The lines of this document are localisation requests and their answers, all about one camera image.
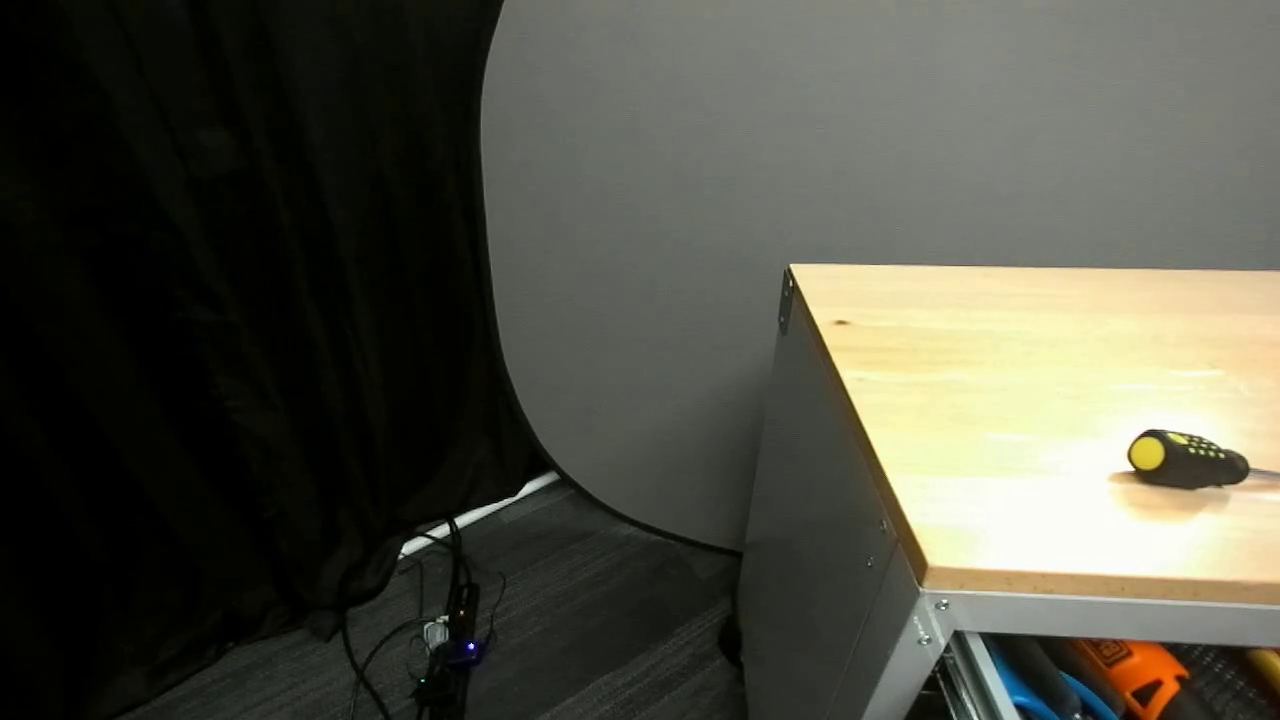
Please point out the black yellow screwdriver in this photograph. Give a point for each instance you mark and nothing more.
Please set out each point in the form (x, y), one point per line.
(1185, 462)

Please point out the white floor baseboard strip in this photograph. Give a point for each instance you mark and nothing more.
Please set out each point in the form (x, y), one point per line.
(486, 511)

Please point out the grey tool cabinet wooden top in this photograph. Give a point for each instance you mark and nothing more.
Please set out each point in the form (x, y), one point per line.
(827, 563)

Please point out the grey rounded backdrop panel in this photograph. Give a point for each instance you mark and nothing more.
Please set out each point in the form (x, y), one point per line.
(800, 132)

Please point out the black power strip blue light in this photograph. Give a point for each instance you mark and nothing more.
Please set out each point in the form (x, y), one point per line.
(463, 661)

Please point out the black curtain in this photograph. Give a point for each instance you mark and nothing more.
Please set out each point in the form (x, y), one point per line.
(202, 334)

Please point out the orange black tool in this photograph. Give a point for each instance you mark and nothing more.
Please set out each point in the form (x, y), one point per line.
(1135, 673)

